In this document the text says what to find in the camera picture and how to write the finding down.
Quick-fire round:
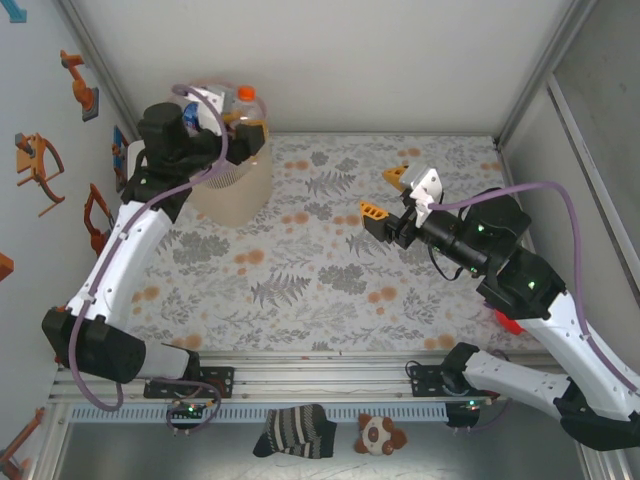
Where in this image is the water bottle blue label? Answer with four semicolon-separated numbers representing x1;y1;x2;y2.
180;99;206;132

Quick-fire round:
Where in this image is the clear bottle orange label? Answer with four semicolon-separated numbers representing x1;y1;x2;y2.
222;85;270;132

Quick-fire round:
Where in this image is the beige bin with pink liner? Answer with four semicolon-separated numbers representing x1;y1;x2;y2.
169;74;274;229

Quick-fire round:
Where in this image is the white box with brown slot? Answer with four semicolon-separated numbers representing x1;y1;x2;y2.
126;139;149;174

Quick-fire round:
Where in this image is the red plastic toy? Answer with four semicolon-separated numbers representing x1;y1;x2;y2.
494;309;524;335

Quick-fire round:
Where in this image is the brown white plush toy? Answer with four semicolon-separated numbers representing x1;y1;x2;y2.
353;412;409;457

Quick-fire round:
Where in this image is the striped black beige sock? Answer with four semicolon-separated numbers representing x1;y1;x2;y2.
252;403;339;460

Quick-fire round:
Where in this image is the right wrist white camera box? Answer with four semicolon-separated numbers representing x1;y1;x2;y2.
402;166;445;229

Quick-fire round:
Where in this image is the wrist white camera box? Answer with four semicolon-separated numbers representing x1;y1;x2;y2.
192;84;236;121
402;166;445;229

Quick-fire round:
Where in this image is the blue orange wall sticker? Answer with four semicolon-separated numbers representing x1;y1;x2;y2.
111;124;132;194

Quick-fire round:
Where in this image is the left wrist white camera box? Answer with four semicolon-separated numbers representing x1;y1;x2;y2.
192;84;236;121

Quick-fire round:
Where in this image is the aluminium frame post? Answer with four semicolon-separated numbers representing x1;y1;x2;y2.
57;0;146;146
492;0;601;149

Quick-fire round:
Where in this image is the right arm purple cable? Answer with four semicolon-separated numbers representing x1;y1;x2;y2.
430;181;640;434

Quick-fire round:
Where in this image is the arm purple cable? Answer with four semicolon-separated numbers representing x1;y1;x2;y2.
69;83;231;437
430;181;640;434

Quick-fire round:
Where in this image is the orange frame wall sticker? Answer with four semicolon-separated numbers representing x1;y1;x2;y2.
13;132;67;218

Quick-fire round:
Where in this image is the aluminium extrusion rail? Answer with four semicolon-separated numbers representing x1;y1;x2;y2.
47;351;604;401

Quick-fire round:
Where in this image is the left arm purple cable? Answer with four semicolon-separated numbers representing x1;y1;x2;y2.
69;83;231;437

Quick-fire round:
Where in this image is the white slotted cable duct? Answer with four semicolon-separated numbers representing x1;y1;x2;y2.
69;403;449;422

